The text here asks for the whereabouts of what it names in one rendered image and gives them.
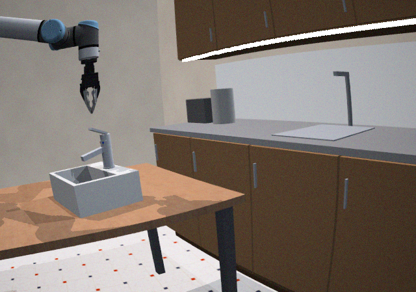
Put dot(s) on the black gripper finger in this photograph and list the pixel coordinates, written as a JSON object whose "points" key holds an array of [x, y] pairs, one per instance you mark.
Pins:
{"points": [[95, 94], [85, 94]]}

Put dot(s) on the grey mixer tap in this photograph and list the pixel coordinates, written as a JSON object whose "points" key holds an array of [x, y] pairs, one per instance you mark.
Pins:
{"points": [[105, 149]]}

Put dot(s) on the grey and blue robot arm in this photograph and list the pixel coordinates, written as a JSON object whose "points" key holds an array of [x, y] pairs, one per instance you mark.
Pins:
{"points": [[55, 33]]}

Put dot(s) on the grey square sink basin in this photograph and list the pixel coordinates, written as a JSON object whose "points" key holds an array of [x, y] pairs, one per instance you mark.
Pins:
{"points": [[85, 191]]}

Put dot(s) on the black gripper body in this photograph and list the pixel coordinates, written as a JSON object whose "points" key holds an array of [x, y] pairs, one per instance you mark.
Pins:
{"points": [[89, 79]]}

